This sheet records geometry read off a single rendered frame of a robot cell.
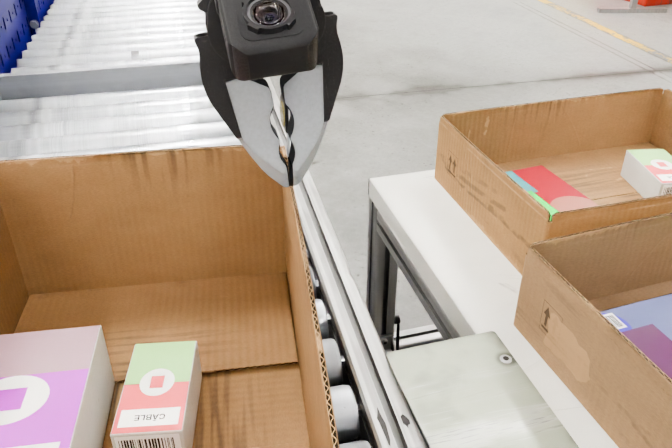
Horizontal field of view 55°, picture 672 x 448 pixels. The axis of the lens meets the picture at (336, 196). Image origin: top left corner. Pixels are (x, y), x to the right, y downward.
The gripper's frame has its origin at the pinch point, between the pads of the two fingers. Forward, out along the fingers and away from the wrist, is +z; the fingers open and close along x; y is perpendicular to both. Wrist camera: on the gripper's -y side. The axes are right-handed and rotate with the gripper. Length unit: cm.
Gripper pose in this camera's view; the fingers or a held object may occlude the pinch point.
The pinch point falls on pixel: (290, 174)
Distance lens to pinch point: 45.1
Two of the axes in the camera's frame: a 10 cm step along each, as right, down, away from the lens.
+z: 1.0, 8.5, 5.2
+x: -9.7, 2.0, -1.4
